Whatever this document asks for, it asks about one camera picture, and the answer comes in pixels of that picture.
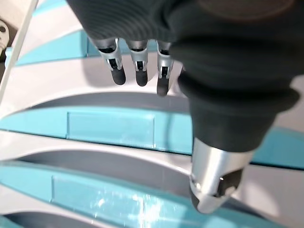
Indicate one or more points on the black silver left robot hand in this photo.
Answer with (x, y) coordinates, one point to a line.
(213, 59)

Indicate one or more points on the white medical cart body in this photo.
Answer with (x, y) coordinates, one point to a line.
(19, 42)

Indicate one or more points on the white bracket with holes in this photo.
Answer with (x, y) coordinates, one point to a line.
(2, 35)

